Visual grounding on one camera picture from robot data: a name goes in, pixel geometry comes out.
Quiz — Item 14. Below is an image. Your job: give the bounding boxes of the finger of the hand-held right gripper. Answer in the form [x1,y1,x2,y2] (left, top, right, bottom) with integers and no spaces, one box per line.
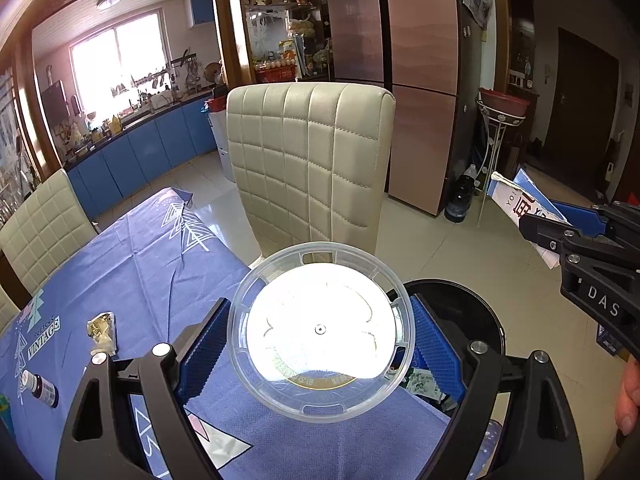
[519,212,608,266]
[552,200,640,251]

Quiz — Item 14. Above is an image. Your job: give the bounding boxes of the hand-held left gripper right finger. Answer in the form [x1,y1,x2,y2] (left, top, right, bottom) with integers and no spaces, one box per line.
[410,292,586,480]

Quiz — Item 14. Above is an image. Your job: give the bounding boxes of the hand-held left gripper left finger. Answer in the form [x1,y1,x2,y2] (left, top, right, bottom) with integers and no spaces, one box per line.
[55,297,233,480]

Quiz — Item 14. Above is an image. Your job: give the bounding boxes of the green white carton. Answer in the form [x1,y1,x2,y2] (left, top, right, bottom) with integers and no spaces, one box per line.
[402,367,446,403]

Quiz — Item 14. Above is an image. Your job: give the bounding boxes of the white blue paper packet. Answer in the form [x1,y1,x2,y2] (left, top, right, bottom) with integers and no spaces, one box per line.
[490,167,572,269]

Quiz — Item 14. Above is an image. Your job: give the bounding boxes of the black trash bin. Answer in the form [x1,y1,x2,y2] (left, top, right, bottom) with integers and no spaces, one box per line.
[400,279,505,480]

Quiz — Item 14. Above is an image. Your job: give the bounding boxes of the clear round plastic lid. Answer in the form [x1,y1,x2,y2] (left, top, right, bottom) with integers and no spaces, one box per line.
[226,242,416,423]

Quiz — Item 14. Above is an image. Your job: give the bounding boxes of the person's right hand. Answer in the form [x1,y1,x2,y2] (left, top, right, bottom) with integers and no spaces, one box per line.
[616,357,640,436]

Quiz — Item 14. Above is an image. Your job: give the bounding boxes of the white metal stand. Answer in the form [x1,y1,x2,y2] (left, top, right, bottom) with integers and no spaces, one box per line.
[475,102,526,226]

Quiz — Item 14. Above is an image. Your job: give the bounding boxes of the dark blue water jug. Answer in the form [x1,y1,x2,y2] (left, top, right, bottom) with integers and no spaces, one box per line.
[445,165,478,223]

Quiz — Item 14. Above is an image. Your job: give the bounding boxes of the blue printed tablecloth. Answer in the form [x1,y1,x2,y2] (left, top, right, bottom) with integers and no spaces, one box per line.
[0,187,493,480]

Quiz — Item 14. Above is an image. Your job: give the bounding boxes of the crumpled clear gold wrapper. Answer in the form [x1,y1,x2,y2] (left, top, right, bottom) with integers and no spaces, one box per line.
[86,312,118,356]

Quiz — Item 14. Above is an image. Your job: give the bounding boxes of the dark wooden door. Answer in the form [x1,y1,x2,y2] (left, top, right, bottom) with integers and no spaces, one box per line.
[555,27,617,196]

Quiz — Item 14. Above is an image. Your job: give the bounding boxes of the red basin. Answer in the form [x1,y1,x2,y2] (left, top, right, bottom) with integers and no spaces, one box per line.
[479,87,531,118]

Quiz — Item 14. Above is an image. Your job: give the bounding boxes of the small dark bottle white cap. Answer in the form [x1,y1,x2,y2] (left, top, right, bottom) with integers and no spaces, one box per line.
[20,370,60,409]

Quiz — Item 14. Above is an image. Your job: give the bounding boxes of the copper refrigerator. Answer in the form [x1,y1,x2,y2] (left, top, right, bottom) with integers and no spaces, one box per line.
[327,0,461,216]

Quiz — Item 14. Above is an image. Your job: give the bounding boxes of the cream quilted chair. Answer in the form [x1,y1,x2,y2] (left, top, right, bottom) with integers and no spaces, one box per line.
[0,285,21,337]
[0,169,98,296]
[226,81,396,266]

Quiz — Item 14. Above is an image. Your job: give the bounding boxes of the blue kitchen cabinets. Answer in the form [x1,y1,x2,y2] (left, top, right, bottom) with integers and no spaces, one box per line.
[65,97,221,221]

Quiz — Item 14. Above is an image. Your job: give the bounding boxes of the white appliance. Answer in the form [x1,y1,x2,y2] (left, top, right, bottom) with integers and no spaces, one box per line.
[207,107,236,183]

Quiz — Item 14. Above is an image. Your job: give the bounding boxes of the red egg crate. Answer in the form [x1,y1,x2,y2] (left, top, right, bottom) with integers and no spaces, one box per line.
[255,57,299,84]

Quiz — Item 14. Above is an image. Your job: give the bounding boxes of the kitchen window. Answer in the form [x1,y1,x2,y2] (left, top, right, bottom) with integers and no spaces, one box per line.
[70,10,168,116]

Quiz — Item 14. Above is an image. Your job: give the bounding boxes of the wooden display cabinet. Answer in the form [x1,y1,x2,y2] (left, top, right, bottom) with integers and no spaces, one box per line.
[212,0,333,92]

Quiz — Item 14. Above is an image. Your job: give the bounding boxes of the blue wall cabinet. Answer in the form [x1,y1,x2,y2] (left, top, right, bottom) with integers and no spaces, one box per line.
[187,0,216,26]

